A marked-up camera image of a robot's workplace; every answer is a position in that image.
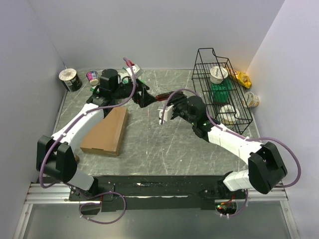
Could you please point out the black wire basket rack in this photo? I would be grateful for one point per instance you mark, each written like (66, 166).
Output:
(206, 58)

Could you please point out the purple small yogurt cup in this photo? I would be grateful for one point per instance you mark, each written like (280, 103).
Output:
(92, 77)

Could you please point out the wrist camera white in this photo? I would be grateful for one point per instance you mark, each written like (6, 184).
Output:
(136, 70)
(166, 115)

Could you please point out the yellow chips bag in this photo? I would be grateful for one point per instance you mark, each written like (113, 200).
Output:
(239, 77)

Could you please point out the green white chips bag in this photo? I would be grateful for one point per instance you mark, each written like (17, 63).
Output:
(124, 74)

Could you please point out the white yogurt cup in rack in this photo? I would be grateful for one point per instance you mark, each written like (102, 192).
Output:
(218, 74)

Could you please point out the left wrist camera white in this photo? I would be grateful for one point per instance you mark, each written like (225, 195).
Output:
(136, 70)

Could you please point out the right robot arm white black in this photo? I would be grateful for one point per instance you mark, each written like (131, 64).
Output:
(265, 165)

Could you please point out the yellow white yogurt cup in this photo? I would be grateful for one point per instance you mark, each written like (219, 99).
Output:
(250, 100)

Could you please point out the black can white lid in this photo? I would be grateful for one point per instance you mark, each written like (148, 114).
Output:
(70, 79)

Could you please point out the brown cardboard express box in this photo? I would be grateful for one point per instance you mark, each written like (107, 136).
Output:
(106, 137)

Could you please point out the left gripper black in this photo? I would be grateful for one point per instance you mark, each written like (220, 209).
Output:
(145, 98)

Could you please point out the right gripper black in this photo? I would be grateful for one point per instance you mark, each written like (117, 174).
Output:
(176, 99)

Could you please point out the aluminium rail frame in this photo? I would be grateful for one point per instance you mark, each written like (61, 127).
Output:
(59, 194)

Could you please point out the green lidded container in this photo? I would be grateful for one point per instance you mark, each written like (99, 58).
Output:
(221, 92)

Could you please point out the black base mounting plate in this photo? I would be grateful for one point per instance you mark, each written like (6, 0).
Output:
(141, 192)

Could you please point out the white cup in rack front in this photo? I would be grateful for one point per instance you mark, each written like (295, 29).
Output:
(228, 115)

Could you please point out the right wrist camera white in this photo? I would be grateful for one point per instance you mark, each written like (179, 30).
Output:
(166, 115)

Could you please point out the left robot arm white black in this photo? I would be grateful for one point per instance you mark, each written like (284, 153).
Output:
(55, 154)

